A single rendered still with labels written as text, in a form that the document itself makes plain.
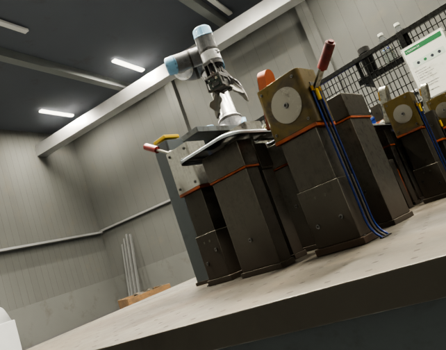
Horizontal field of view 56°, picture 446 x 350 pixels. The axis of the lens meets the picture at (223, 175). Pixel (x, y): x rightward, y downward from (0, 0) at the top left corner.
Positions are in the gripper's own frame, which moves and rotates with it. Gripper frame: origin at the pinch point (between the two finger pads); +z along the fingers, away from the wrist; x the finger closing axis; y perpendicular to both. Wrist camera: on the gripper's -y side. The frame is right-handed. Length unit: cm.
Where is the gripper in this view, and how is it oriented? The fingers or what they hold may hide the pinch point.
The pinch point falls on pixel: (233, 110)
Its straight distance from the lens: 162.0
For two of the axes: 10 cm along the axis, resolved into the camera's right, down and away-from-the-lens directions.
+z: 3.3, 9.3, -1.7
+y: -5.6, 0.5, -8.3
